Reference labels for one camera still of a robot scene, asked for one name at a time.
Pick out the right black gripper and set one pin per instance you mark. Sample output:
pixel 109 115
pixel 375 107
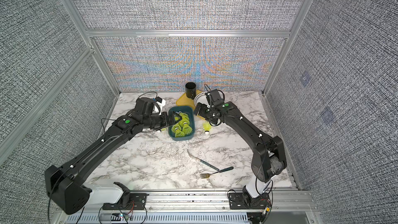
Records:
pixel 201 113

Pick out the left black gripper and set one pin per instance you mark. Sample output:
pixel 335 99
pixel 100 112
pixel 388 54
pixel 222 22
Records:
pixel 166 122

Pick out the yellow shuttlecock seven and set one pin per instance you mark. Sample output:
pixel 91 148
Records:
pixel 207 127

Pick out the teal plastic storage box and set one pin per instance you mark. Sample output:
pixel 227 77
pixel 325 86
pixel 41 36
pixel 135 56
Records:
pixel 187 110

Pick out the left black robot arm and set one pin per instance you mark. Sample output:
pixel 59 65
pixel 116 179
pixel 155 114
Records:
pixel 65 184

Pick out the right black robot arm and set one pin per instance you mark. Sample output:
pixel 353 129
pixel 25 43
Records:
pixel 269 157

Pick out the white patterned plate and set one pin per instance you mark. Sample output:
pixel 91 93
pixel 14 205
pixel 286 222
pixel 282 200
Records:
pixel 201 98

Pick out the black cup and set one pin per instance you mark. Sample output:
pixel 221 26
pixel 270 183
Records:
pixel 191 90

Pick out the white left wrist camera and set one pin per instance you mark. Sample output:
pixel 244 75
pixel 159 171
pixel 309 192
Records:
pixel 159 102

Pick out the green handled knife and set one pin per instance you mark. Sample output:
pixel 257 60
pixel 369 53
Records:
pixel 202 161

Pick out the green handled fork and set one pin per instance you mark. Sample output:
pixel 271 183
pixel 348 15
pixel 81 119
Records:
pixel 208 175

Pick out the aluminium front rail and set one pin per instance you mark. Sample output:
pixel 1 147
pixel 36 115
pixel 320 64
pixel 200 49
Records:
pixel 202 200

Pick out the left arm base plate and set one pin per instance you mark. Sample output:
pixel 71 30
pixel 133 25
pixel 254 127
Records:
pixel 135 201

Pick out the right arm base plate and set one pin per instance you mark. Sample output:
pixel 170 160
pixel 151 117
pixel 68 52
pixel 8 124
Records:
pixel 241 201

